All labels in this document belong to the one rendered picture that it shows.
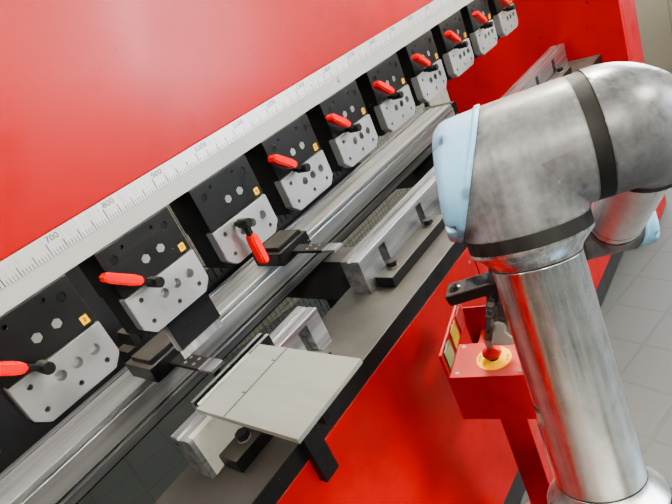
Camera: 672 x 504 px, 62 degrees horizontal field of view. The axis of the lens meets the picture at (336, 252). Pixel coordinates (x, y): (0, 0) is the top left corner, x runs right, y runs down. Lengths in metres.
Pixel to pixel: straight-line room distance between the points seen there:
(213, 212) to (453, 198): 0.62
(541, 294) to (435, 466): 0.98
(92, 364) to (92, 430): 0.36
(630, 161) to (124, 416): 1.07
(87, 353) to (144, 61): 0.48
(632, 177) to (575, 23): 2.24
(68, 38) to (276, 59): 0.42
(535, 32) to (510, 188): 2.32
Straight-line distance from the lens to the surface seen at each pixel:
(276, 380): 1.01
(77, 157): 0.92
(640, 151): 0.51
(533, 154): 0.49
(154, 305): 0.96
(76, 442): 1.26
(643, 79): 0.53
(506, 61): 2.87
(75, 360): 0.93
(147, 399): 1.31
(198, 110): 1.05
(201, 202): 1.02
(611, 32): 2.72
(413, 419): 1.35
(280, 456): 1.06
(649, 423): 2.10
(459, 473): 1.57
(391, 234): 1.43
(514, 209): 0.50
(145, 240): 0.96
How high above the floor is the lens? 1.54
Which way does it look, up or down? 24 degrees down
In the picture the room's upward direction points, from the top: 24 degrees counter-clockwise
